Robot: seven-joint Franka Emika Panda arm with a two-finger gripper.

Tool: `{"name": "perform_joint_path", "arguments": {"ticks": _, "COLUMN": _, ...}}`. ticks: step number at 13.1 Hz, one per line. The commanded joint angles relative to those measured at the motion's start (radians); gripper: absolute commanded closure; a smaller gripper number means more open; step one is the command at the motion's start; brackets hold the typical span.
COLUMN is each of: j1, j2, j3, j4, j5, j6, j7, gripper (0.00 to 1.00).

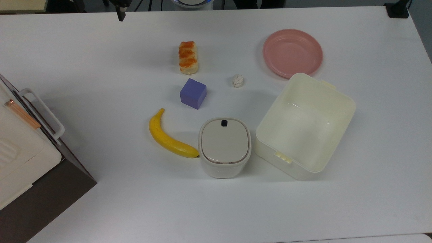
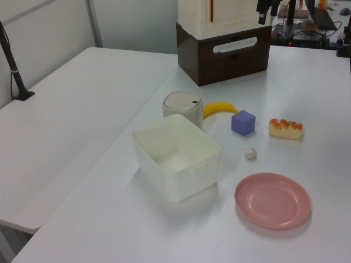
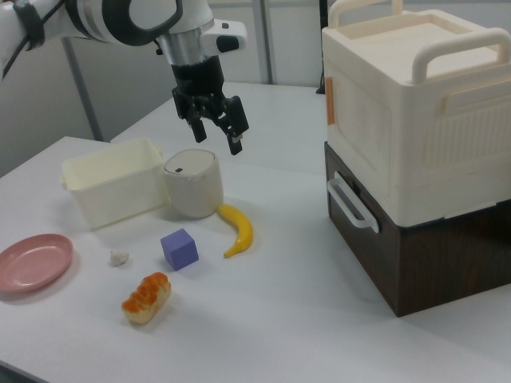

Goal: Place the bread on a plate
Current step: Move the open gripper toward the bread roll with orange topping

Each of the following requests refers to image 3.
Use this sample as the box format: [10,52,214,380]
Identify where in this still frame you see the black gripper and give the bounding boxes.
[171,54,251,157]

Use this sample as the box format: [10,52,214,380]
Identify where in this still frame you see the toy bread with orange topping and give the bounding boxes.
[121,271,172,326]

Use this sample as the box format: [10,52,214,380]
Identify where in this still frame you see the pink plate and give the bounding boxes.
[0,233,75,295]

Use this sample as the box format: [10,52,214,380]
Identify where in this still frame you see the small beige lidded trash can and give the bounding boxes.
[162,148,224,219]

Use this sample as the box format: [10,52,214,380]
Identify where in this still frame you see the yellow toy banana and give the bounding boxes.
[216,203,255,259]

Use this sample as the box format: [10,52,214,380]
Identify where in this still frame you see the white rectangular plastic bin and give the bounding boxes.
[59,137,167,231]

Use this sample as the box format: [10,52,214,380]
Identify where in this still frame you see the purple cube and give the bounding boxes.
[160,227,200,273]

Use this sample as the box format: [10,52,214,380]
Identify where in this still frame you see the small white garlic toy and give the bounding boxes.
[109,249,132,267]

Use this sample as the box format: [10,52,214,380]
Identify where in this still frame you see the cream toy microwave box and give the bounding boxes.
[321,0,511,232]

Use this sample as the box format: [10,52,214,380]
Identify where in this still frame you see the dark brown wooden drawer box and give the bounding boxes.
[323,141,511,318]

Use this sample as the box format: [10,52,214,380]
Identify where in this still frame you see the orange microwave door handle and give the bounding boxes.
[325,77,337,127]

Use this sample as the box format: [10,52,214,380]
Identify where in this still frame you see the white drawer handle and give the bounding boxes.
[326,171,380,233]

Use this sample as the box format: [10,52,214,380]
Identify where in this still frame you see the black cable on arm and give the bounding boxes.
[0,0,46,81]

